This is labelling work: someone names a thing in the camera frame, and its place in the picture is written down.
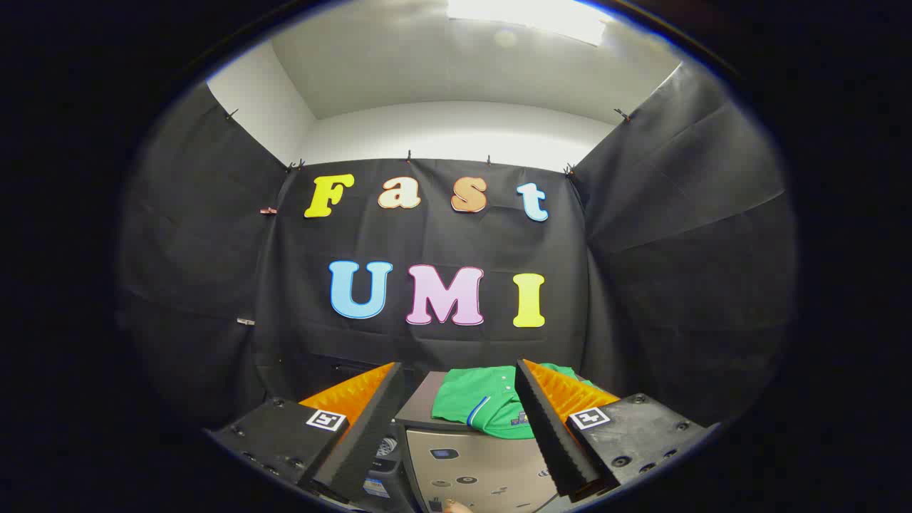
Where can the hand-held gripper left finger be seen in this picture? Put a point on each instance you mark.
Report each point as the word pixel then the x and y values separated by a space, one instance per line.
pixel 370 434

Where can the grey washing machine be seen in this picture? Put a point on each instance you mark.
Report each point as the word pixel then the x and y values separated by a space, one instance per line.
pixel 388 470

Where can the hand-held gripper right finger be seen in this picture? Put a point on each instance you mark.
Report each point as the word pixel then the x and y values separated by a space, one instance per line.
pixel 552 434

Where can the green polo shirt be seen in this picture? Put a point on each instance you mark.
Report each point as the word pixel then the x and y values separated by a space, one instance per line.
pixel 463 399

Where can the row of black clips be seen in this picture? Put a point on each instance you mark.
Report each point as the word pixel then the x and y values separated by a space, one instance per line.
pixel 409 157

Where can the black backdrop cloth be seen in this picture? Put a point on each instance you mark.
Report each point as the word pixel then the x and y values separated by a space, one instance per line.
pixel 427 239

